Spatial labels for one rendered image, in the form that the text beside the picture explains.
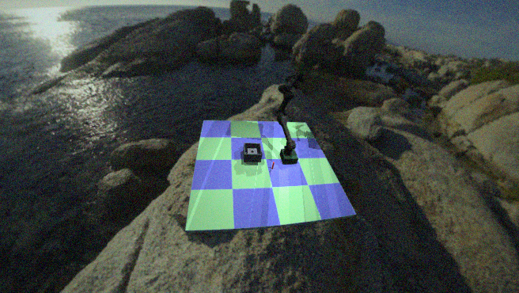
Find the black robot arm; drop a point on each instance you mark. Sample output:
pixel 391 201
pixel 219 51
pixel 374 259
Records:
pixel 282 120

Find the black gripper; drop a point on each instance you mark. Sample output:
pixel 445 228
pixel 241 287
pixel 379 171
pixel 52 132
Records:
pixel 293 80

